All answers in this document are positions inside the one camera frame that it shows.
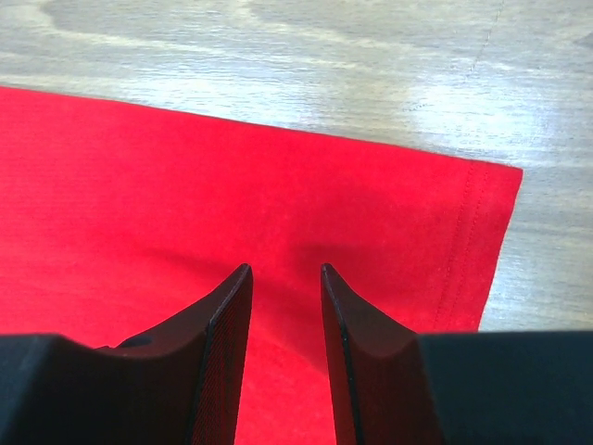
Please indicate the red t-shirt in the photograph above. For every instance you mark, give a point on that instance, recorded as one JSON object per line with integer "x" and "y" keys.
{"x": 116, "y": 216}

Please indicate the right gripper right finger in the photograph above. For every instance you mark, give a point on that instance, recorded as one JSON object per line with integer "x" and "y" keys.
{"x": 390, "y": 385}

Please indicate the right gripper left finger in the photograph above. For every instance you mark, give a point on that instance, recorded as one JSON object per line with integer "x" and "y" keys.
{"x": 178, "y": 382}

